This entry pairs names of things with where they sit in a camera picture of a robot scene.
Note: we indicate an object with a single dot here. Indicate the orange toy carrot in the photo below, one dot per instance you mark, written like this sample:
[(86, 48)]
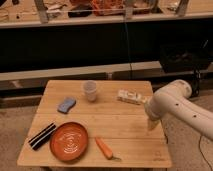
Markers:
[(107, 152)]

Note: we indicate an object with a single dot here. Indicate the blue sponge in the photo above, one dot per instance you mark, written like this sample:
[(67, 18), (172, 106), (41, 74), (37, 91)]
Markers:
[(66, 105)]

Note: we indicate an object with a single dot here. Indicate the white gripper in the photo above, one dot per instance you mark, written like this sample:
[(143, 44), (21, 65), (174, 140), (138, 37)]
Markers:
[(154, 114)]

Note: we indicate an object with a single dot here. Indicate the wooden table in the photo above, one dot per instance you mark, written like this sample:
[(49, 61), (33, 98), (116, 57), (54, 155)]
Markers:
[(122, 126)]

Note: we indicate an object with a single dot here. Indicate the orange object on shelf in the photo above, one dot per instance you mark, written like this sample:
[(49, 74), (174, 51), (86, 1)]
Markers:
[(114, 7)]

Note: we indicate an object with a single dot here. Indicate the orange ribbed plate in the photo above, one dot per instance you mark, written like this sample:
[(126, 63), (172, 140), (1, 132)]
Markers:
[(69, 141)]

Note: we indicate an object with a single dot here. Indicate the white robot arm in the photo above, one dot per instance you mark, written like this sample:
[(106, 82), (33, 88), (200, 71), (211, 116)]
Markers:
[(173, 99)]

